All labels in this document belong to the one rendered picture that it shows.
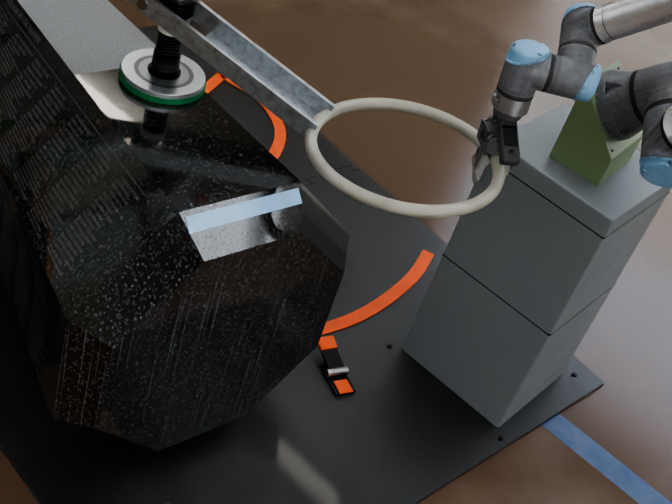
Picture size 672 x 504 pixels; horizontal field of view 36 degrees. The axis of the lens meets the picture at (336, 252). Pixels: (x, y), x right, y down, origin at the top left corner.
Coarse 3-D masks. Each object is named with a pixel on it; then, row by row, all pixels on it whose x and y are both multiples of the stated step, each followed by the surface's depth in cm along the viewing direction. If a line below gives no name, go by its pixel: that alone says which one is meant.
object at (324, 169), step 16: (320, 112) 255; (336, 112) 258; (416, 112) 267; (432, 112) 266; (320, 128) 252; (464, 128) 262; (320, 160) 238; (496, 160) 252; (336, 176) 234; (496, 176) 246; (352, 192) 232; (368, 192) 231; (496, 192) 241; (384, 208) 230; (400, 208) 230; (416, 208) 230; (432, 208) 231; (448, 208) 232; (464, 208) 234; (480, 208) 238
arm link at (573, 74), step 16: (560, 48) 243; (576, 48) 240; (560, 64) 237; (576, 64) 238; (592, 64) 239; (560, 80) 237; (576, 80) 237; (592, 80) 237; (576, 96) 239; (592, 96) 240
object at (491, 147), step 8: (496, 112) 247; (488, 120) 255; (496, 120) 252; (512, 120) 246; (480, 128) 256; (488, 128) 252; (496, 128) 250; (480, 136) 256; (488, 136) 250; (496, 136) 250; (480, 144) 256; (488, 144) 250; (496, 144) 251; (488, 152) 252; (496, 152) 252
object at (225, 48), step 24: (144, 0) 245; (168, 24) 247; (216, 24) 255; (192, 48) 248; (216, 48) 246; (240, 48) 256; (240, 72) 247; (264, 72) 257; (288, 72) 255; (264, 96) 248; (288, 96) 256; (312, 96) 256; (288, 120) 249; (312, 120) 247
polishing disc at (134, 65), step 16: (128, 64) 260; (144, 64) 262; (192, 64) 268; (128, 80) 255; (144, 80) 257; (160, 80) 258; (176, 80) 260; (192, 80) 262; (160, 96) 254; (176, 96) 256; (192, 96) 259
